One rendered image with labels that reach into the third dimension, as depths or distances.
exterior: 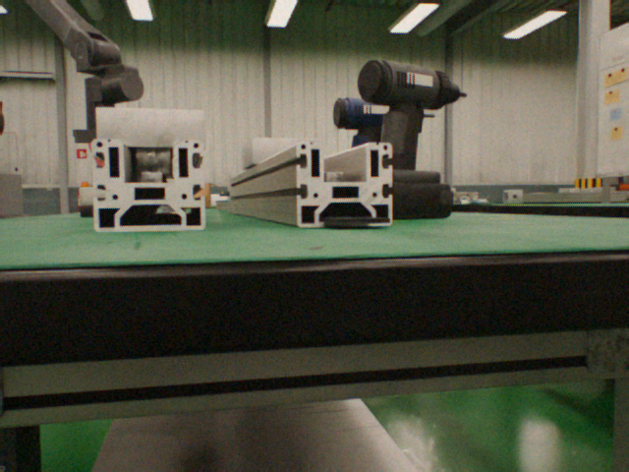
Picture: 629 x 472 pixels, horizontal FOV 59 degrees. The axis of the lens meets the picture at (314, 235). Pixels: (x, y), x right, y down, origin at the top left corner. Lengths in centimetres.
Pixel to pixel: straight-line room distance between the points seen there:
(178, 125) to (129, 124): 5
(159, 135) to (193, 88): 1197
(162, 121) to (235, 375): 34
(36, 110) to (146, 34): 272
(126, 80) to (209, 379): 88
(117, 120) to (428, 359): 40
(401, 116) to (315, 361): 50
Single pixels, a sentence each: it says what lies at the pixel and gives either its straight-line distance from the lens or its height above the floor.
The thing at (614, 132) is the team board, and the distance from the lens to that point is 437.
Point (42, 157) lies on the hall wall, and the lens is 1278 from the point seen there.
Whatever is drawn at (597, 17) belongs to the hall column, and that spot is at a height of 338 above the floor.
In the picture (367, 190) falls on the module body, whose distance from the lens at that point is 58.
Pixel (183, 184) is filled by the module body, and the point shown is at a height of 82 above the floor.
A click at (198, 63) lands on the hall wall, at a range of 1273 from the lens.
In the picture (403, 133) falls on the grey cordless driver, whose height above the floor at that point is 90.
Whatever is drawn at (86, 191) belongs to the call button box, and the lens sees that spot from 120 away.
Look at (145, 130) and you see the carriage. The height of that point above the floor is 88.
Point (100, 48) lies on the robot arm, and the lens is 124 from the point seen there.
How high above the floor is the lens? 81
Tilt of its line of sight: 3 degrees down
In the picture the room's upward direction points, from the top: 1 degrees counter-clockwise
